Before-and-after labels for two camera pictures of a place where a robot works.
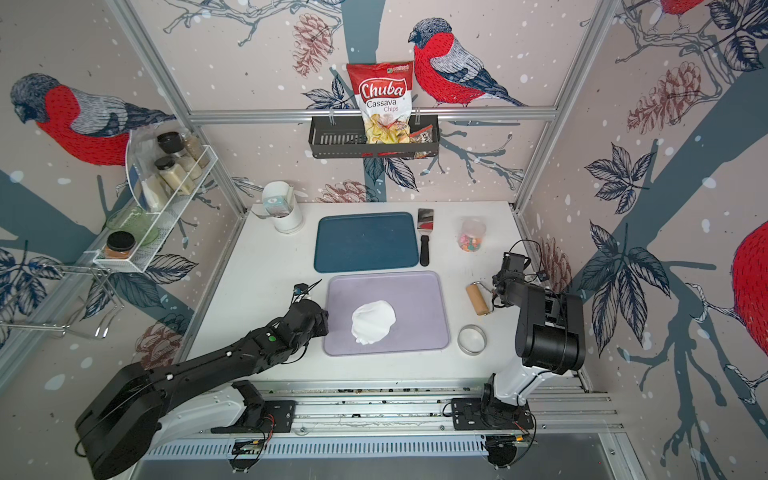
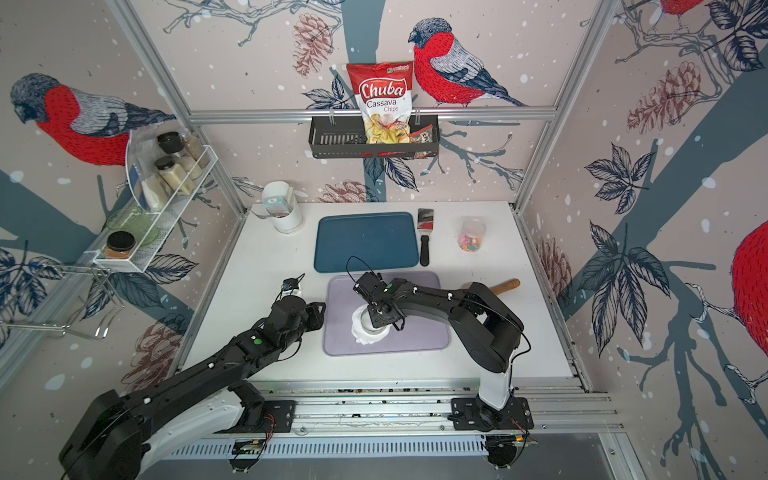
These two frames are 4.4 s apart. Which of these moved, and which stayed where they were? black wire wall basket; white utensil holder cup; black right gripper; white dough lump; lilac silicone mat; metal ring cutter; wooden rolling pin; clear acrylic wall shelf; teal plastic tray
Moved: metal ring cutter; black right gripper; wooden rolling pin
Stayed: clear acrylic wall shelf; lilac silicone mat; white utensil holder cup; teal plastic tray; white dough lump; black wire wall basket
